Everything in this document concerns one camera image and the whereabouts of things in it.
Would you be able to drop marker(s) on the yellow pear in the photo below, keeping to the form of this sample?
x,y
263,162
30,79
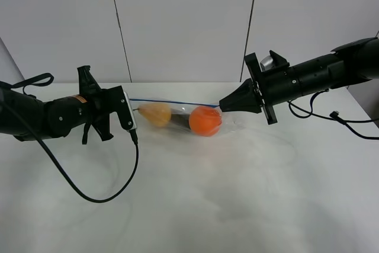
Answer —
x,y
158,114

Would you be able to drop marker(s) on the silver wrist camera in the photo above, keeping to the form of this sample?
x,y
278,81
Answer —
x,y
267,63
131,120

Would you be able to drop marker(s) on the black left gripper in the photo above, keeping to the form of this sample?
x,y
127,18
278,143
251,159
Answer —
x,y
100,105

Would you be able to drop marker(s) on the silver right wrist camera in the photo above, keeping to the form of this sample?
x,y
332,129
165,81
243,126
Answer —
x,y
267,63

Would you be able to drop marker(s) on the dark purple eggplant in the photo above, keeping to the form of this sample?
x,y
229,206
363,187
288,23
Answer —
x,y
180,120

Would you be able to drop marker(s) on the orange fruit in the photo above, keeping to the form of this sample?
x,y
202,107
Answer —
x,y
205,121

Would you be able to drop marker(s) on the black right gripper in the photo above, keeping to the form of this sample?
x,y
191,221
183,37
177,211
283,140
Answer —
x,y
264,90

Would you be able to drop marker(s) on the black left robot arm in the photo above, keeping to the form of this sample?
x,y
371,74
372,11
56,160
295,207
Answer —
x,y
52,119

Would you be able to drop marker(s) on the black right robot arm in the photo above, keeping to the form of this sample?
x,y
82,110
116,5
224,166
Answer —
x,y
350,64

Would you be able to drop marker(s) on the clear zip bag blue seal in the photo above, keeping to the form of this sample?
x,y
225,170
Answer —
x,y
230,123

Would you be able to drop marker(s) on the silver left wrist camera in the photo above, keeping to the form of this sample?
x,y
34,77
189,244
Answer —
x,y
131,120

